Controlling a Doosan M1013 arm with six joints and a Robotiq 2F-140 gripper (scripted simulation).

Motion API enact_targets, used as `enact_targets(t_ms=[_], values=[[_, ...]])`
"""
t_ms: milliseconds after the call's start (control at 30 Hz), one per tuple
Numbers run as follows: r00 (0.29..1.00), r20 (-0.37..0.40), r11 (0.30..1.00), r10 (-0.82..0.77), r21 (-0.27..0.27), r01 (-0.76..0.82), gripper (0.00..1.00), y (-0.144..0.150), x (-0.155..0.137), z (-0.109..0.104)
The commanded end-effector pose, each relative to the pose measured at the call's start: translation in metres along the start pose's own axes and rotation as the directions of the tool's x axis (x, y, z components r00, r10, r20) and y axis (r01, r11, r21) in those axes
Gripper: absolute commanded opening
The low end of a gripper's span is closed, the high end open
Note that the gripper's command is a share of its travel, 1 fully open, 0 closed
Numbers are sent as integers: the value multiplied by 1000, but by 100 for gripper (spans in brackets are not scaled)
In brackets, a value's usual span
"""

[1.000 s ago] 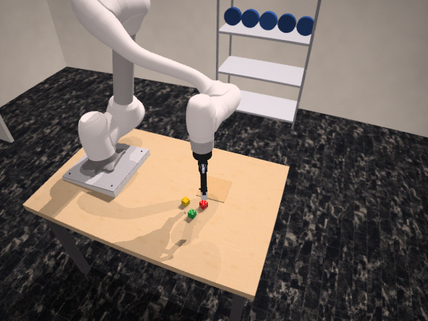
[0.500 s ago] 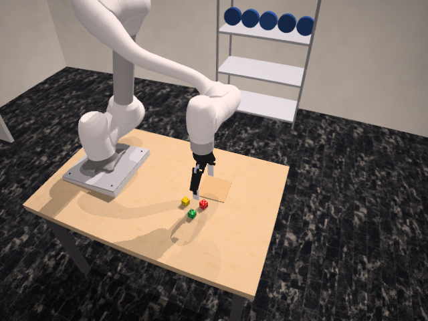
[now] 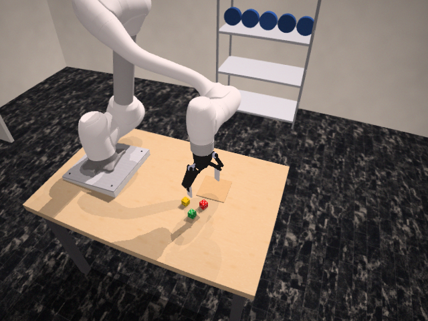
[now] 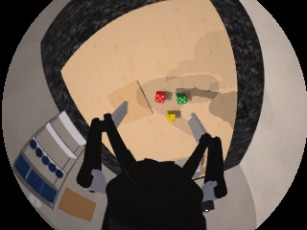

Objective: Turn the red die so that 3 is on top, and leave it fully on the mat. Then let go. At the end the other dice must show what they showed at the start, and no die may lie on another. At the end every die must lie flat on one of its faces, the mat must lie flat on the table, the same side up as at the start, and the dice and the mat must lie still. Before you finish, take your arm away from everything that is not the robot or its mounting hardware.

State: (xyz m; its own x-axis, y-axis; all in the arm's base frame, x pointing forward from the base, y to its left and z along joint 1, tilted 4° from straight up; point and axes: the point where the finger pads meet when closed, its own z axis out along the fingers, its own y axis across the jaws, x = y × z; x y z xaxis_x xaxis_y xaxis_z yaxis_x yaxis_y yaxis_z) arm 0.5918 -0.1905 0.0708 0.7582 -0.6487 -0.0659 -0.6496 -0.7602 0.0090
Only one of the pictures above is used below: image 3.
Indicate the green die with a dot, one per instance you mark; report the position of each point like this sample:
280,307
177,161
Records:
192,213

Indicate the tan square mat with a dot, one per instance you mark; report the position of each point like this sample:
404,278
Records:
212,189

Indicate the yellow die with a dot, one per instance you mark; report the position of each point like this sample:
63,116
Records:
185,201

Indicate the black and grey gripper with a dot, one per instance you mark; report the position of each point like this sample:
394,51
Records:
200,162

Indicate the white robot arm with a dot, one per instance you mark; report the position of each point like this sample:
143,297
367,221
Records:
115,23

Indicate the red die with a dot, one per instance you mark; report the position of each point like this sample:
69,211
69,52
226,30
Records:
203,204

